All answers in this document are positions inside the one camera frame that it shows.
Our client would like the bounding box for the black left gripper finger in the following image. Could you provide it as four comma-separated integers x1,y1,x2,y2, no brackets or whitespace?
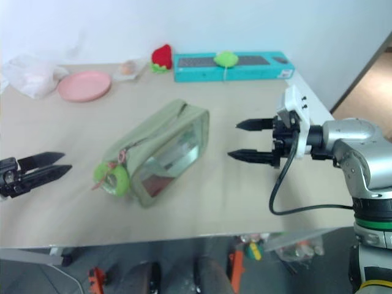
16,151,66,171
21,164,73,192

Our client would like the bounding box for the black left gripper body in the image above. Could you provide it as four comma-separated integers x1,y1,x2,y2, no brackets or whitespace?
0,157,32,198

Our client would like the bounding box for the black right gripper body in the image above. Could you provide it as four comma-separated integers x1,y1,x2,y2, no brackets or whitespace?
271,115,303,169

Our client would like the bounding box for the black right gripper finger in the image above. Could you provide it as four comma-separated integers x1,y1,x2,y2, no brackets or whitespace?
235,118,274,133
227,148,274,165

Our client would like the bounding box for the green zip pouch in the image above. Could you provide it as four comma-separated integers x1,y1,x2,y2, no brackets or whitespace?
102,98,211,209

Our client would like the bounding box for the teal keyboard box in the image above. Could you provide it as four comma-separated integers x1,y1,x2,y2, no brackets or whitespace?
173,51,296,83

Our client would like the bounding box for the green donut plush charm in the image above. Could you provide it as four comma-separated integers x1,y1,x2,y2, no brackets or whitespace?
91,160,131,197

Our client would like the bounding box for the green plush toy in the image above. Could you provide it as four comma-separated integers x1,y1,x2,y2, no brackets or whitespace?
213,50,239,68

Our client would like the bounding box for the white plastic bag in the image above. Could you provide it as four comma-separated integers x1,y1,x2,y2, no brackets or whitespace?
1,54,70,100

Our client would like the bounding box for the pink plate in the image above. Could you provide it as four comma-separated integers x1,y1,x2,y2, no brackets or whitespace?
57,70,113,104

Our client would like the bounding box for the green yellow toy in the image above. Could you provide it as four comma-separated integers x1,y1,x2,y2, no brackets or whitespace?
246,241,265,262

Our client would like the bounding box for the clear bag of items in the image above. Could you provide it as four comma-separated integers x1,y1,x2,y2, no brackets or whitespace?
264,228,326,265

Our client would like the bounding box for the small orange tool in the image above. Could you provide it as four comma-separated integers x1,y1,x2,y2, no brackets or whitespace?
87,266,107,294

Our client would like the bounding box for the long orange tool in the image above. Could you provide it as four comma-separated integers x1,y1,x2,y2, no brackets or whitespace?
227,248,246,292

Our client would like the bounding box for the red strawberry plush toy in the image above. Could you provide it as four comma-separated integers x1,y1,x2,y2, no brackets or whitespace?
149,43,173,75

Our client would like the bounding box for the clear snack packet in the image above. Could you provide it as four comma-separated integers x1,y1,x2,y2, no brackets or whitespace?
112,57,147,82

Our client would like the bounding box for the dark rounded shape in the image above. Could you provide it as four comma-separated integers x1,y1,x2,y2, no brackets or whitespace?
195,256,234,294

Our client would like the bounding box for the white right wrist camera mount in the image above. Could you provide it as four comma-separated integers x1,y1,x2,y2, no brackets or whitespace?
276,85,312,160

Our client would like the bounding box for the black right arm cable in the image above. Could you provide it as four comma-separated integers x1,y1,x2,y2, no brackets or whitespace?
269,130,355,216

